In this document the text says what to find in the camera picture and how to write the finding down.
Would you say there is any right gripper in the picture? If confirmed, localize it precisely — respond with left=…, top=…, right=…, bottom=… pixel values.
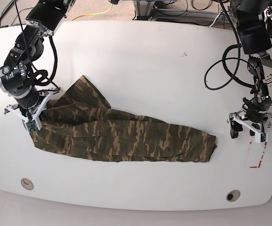
left=4, top=86, right=62, bottom=125

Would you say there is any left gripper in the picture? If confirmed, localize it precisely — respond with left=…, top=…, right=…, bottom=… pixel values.
left=227, top=100, right=272, bottom=139

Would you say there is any camouflage t-shirt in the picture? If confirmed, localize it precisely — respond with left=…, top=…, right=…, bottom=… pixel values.
left=31, top=76, right=216, bottom=162

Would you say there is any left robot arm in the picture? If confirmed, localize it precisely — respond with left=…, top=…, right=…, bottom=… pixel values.
left=228, top=0, right=272, bottom=143

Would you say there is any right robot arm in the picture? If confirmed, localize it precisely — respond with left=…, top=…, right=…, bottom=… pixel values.
left=0, top=0, right=75, bottom=121

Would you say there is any red tape rectangle marking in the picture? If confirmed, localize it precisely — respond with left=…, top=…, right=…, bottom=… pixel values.
left=245, top=140, right=267, bottom=169

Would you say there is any right table grommet hole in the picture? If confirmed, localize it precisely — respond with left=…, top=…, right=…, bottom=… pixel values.
left=226, top=190, right=240, bottom=202

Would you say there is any table grommet hole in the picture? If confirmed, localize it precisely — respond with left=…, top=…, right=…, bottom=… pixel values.
left=226, top=190, right=240, bottom=202
left=20, top=178, right=34, bottom=191

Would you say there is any left table grommet hole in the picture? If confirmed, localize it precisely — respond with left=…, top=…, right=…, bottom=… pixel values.
left=20, top=178, right=34, bottom=191

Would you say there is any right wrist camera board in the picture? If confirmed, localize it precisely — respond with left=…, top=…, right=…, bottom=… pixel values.
left=24, top=119, right=41, bottom=134

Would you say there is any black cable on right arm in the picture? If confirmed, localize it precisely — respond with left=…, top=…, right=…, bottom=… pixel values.
left=36, top=36, right=58, bottom=87

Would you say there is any white cable on floor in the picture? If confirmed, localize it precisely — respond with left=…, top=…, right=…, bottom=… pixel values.
left=208, top=11, right=224, bottom=28

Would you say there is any yellow cable on floor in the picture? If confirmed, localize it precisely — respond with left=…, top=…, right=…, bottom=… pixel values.
left=71, top=3, right=114, bottom=21

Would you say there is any aluminium frame stand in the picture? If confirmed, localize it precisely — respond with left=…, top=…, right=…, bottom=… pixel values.
left=133, top=0, right=229, bottom=23

